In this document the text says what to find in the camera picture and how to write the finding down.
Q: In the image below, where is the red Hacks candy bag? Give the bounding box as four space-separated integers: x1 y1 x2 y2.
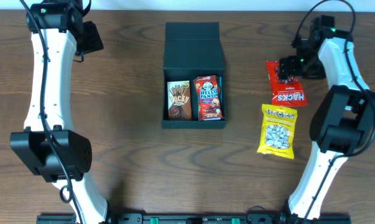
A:
266 61 308 107

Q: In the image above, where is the yellow Hacks candy bag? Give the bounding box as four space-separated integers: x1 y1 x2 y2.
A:
257 104 297 159

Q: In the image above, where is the dark green gift box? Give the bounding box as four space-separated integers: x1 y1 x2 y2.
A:
162 22 227 129

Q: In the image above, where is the brown Pocky box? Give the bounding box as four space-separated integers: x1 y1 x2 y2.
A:
167 80 192 120

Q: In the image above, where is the red Hello Panda box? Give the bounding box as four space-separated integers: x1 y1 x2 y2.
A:
194 75 224 121

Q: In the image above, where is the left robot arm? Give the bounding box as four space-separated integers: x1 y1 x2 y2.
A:
10 0 112 223

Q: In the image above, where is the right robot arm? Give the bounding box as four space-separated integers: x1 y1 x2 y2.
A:
278 15 375 223

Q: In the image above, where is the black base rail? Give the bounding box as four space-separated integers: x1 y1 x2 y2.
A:
35 212 352 224

